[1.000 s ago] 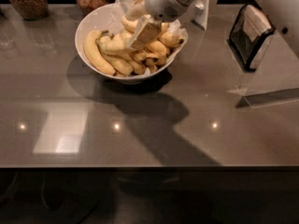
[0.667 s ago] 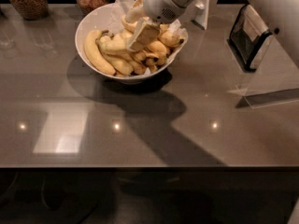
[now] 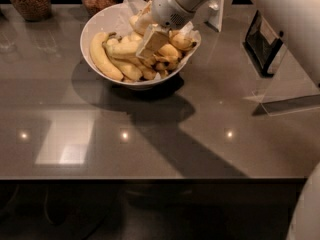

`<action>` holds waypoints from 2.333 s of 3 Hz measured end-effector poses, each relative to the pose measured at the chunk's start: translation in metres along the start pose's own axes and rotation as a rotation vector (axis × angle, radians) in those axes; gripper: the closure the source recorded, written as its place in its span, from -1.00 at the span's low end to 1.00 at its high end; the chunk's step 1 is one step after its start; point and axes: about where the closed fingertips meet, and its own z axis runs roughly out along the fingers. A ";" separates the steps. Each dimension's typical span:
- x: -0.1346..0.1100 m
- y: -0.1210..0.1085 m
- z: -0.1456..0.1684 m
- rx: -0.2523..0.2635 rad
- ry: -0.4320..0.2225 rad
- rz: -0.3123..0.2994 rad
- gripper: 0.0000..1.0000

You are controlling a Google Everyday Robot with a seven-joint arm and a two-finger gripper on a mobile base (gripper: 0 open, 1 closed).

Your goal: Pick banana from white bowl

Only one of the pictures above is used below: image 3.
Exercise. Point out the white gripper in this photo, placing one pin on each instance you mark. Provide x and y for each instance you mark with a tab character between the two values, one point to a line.
169	11

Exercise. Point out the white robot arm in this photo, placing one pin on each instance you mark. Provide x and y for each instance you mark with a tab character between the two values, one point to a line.
263	159

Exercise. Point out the top middle banana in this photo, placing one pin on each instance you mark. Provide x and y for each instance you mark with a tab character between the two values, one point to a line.
132	21

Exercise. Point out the right spotted banana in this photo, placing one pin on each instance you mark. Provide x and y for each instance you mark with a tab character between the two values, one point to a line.
181	41

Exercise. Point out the white ceramic bowl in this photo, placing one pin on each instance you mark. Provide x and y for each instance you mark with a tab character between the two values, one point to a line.
156	69

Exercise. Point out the long front banana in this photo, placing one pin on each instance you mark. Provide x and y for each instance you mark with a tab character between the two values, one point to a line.
121	50

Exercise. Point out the lower middle banana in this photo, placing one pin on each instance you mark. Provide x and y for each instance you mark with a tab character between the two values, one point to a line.
128	69

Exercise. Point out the left curved banana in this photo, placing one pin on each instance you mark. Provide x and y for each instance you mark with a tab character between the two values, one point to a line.
101	60

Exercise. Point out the glass jar of nuts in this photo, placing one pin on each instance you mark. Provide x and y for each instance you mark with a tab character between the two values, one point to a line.
33	10

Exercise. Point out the clear acrylic stand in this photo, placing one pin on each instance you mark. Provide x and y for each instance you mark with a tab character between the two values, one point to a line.
289	90

